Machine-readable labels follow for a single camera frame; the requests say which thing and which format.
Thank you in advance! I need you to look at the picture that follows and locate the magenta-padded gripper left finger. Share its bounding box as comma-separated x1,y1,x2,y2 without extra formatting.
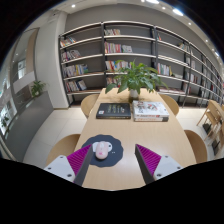
43,143,94,187

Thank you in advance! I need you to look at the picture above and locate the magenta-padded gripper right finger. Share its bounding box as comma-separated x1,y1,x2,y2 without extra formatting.
134,143,184,185

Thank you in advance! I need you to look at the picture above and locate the pink computer mouse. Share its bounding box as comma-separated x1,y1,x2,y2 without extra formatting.
94,141,110,160

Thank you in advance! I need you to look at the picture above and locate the dark sheep-shaped mouse pad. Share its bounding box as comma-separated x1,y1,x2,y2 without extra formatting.
81,134,124,168

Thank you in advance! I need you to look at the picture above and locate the white book with red spine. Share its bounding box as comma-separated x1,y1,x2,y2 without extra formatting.
133,114,170,123

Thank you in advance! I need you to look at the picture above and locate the white illustrated book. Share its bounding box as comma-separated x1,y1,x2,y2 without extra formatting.
132,100,170,118

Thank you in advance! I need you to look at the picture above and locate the black book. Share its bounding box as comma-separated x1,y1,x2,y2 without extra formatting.
95,102,132,120

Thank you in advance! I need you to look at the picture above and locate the group of slatted wooden chairs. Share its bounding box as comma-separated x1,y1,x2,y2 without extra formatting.
196,99,224,158

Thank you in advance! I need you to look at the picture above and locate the small green plant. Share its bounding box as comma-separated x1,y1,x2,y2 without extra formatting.
30,80,47,98

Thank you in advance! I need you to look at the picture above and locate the green potted plant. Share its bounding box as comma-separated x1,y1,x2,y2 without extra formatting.
105,59,169,104

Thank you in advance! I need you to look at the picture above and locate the grey shelf unit with books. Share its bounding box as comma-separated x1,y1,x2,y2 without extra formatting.
58,20,224,108

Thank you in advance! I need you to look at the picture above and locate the group of ceiling lights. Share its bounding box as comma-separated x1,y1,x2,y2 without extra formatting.
69,0,221,58

